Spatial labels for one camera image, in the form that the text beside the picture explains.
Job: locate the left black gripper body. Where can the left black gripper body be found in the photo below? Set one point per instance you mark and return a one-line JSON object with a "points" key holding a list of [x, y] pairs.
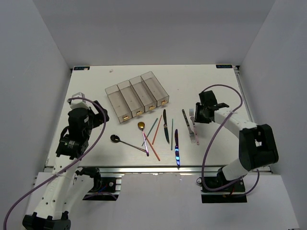
{"points": [[95, 120]]}

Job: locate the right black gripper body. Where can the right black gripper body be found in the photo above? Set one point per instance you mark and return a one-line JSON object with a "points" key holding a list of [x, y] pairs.
{"points": [[204, 120]]}

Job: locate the fork with pink handle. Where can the fork with pink handle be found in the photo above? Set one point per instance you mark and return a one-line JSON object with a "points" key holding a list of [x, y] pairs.
{"points": [[192, 118]]}

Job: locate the fork with dark handle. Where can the fork with dark handle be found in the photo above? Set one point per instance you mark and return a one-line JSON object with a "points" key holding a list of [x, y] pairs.
{"points": [[191, 133]]}

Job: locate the iridescent blue knife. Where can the iridescent blue knife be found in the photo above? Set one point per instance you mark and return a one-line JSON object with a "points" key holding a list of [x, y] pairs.
{"points": [[177, 157]]}

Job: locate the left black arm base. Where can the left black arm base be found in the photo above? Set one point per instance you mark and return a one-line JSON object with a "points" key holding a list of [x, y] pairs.
{"points": [[103, 189]]}

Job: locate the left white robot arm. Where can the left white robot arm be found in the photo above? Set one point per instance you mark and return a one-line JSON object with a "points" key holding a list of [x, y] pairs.
{"points": [[68, 185]]}

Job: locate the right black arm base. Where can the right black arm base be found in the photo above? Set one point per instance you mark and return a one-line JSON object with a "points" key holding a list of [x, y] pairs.
{"points": [[217, 190]]}

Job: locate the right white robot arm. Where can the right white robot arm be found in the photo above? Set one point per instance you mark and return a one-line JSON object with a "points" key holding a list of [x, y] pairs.
{"points": [[256, 147]]}

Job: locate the teal chopstick right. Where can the teal chopstick right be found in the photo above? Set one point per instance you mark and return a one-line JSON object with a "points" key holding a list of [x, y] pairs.
{"points": [[172, 128]]}

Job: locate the teal chopstick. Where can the teal chopstick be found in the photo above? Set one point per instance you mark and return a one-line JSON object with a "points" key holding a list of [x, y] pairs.
{"points": [[172, 128], [151, 129]]}

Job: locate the black knife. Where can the black knife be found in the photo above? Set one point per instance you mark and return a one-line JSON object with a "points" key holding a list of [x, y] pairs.
{"points": [[165, 126]]}

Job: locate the short orange chopstick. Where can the short orange chopstick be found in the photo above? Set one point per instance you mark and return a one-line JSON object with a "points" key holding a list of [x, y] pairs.
{"points": [[157, 129]]}

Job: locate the black spoon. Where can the black spoon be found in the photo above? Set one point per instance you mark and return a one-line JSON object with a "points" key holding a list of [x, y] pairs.
{"points": [[116, 139]]}

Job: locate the right blue table label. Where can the right blue table label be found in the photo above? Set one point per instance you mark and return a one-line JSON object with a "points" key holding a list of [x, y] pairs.
{"points": [[224, 66]]}

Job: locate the blue table label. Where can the blue table label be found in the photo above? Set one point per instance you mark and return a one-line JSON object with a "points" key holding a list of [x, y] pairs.
{"points": [[224, 66], [81, 68]]}

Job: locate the teal chopstick left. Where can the teal chopstick left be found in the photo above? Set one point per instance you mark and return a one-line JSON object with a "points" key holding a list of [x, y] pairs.
{"points": [[151, 129]]}

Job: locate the left blue table label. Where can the left blue table label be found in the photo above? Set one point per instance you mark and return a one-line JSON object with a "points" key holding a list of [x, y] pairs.
{"points": [[81, 68]]}

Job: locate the long orange chopstick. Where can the long orange chopstick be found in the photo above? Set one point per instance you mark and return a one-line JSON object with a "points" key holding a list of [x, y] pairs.
{"points": [[152, 148]]}

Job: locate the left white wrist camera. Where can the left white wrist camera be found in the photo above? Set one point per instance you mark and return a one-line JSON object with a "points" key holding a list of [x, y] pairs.
{"points": [[80, 103]]}

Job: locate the gold spoon purple handle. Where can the gold spoon purple handle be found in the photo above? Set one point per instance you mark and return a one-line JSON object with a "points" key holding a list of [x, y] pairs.
{"points": [[141, 126]]}

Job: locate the aluminium table rail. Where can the aluminium table rail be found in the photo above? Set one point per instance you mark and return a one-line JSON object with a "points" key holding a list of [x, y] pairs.
{"points": [[159, 169]]}

